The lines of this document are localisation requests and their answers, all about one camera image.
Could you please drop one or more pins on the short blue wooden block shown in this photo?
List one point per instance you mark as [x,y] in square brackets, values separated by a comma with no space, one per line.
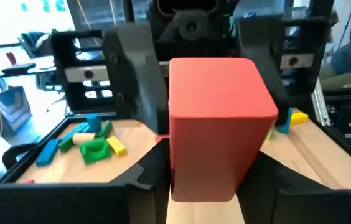
[285,126]

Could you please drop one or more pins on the silver aluminium extrusion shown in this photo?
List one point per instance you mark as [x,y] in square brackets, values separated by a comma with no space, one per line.
[320,105]

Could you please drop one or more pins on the long yellow wooden block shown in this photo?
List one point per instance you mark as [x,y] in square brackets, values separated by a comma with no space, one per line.
[117,146]

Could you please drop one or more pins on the black table clamp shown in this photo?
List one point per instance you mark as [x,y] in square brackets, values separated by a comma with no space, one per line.
[20,152]

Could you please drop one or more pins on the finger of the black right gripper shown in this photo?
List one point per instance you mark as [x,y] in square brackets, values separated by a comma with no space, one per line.
[132,68]
[262,46]

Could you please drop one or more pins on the long blue wooden block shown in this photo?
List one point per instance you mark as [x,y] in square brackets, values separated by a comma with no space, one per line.
[48,152]
[74,130]

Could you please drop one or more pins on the small red object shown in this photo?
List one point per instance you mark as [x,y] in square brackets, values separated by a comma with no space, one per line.
[11,58]

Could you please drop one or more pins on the large red wooden block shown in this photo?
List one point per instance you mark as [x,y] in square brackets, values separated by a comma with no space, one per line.
[219,124]

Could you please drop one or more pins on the black office chair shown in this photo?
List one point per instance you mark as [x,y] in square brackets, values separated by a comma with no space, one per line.
[34,42]

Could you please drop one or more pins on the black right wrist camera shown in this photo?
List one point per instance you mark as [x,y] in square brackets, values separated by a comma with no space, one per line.
[191,26]

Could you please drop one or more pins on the blue box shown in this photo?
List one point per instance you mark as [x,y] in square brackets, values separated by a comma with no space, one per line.
[13,105]

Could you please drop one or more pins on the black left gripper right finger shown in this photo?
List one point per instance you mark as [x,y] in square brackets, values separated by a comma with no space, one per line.
[303,208]

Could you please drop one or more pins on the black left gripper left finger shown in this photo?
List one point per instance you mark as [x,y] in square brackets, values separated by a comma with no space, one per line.
[69,205]

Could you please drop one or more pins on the person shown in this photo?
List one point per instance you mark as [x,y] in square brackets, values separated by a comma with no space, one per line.
[349,59]

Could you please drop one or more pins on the green wooden arch block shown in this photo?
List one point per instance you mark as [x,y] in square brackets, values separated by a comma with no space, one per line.
[94,151]

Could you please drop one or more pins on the black flat device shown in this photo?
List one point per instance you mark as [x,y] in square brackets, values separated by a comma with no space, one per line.
[18,67]

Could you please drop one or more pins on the yellow wooden cube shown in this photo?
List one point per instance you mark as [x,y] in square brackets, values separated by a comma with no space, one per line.
[299,118]

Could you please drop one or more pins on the long green wooden block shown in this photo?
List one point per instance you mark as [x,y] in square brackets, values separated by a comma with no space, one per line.
[66,143]
[105,129]

